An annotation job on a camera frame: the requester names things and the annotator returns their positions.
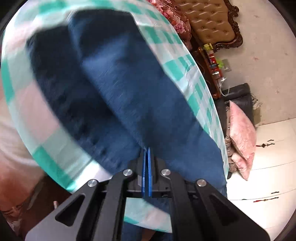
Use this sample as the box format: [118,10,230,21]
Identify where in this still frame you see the blue denim jeans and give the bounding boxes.
[26,9,227,195]

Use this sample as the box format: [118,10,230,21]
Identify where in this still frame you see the green white checkered tablecloth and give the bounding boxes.
[0,0,230,233]

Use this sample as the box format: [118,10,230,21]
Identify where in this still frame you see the plaid beige blanket pile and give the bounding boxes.
[225,124,238,173]

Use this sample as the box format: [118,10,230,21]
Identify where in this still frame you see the small pink satin pillow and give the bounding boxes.
[231,153,250,181]

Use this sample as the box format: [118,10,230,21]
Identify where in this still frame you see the large pink satin pillow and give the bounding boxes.
[229,101,257,165]

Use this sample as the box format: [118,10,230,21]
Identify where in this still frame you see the red chinese knot ornament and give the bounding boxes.
[256,139,275,148]

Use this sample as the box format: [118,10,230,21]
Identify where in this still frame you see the black leather armchair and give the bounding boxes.
[214,83,255,136]

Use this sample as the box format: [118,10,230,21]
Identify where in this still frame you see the dark wooden nightstand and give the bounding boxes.
[191,47,221,99]

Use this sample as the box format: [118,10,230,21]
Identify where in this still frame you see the green crumpled bag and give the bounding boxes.
[216,58,225,69]

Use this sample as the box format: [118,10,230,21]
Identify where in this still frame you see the white wardrobe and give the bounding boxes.
[227,119,295,240]

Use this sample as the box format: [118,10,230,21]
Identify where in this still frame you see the yellow lidded jar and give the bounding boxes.
[203,44,213,52]

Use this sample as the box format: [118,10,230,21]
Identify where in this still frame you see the tufted tan leather headboard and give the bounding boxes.
[176,0,243,52]

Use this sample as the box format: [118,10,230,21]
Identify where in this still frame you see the red floral bed quilt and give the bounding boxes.
[149,0,192,51]

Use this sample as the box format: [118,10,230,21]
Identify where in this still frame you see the wall power outlet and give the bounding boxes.
[222,59,232,72]

